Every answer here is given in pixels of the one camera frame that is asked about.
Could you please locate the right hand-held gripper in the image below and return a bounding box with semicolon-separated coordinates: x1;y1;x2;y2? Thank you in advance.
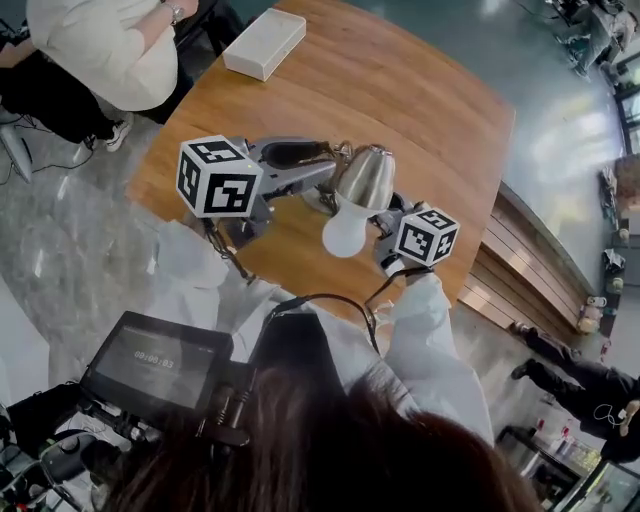
372;191;461;279

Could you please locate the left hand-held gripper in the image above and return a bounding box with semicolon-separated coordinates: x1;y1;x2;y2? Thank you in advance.
177;133;338;250

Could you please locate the silver desk lamp white bulb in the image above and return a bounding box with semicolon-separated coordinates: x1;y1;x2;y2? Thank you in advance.
299;141;397;260

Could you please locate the person's right forearm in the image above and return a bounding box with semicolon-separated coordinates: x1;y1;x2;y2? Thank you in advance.
378;272;497;447

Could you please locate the person's left forearm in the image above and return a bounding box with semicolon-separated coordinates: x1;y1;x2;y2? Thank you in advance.
148;218;282;361

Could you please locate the wooden table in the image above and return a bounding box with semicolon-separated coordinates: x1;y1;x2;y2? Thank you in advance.
124;0;517;321

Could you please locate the white rectangular box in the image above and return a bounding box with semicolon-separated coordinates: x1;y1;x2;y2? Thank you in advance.
222;7;307;82

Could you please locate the wooden slatted bench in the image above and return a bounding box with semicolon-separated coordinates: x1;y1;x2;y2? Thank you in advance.
457;179;601;342

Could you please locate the person's white coat torso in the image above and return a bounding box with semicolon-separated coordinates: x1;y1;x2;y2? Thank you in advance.
232;284;401;401

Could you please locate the black monitor screen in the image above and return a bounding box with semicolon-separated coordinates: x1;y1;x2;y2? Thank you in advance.
79;310;236;424

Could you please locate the grey metal stand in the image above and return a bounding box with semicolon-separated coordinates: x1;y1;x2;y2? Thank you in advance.
0;109;34;184

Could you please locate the glass display counter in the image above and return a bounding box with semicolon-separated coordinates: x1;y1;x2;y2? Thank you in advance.
494;423;640;512

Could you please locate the black handheld device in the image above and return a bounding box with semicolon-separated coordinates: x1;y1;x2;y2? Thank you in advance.
38;431;102;482

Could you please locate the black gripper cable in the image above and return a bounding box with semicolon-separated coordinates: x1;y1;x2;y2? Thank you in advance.
267;266;436;357

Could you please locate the braided gripper cable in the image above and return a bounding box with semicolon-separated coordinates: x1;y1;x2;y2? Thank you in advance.
202;218;257;286

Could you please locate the black monitor mount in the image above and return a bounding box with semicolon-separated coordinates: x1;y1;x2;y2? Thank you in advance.
197;366;257;450

